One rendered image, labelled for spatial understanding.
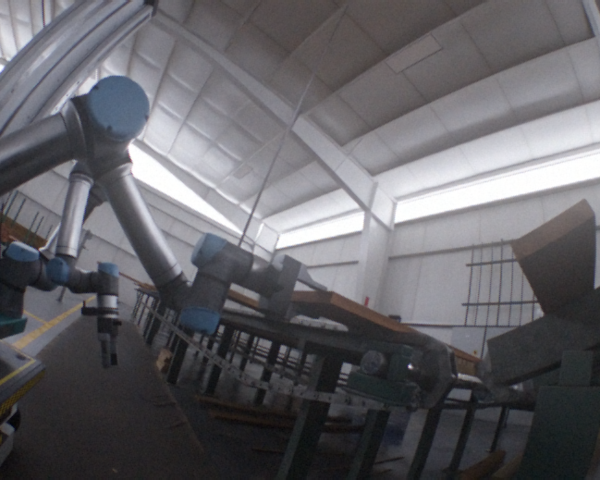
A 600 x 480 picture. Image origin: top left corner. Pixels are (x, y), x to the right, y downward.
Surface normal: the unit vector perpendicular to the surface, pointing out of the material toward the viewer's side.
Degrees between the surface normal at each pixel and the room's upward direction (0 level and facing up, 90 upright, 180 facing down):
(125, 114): 84
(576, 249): 158
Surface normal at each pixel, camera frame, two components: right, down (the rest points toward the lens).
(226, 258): 0.59, -0.13
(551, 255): -0.05, 0.77
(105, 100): 0.81, -0.09
